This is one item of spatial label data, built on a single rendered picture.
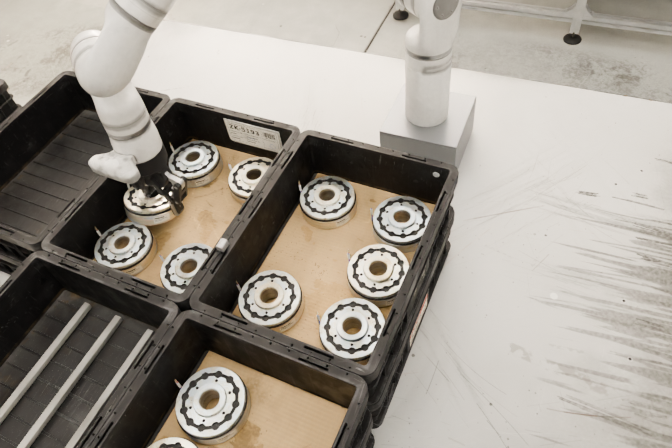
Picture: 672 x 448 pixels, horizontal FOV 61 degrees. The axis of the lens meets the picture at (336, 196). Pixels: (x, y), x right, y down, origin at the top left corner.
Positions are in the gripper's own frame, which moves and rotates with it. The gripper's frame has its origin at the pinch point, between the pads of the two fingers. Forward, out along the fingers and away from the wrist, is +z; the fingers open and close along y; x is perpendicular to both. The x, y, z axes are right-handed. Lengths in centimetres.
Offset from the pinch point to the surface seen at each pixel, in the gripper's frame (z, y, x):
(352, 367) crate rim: -6.0, -46.2, 17.9
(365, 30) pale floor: 84, 41, -180
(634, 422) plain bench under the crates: 16, -85, 1
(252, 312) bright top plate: 1.2, -26.2, 13.1
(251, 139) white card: -1.0, -7.2, -19.5
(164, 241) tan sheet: 4.4, -1.9, 5.3
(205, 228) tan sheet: 4.2, -7.6, 0.0
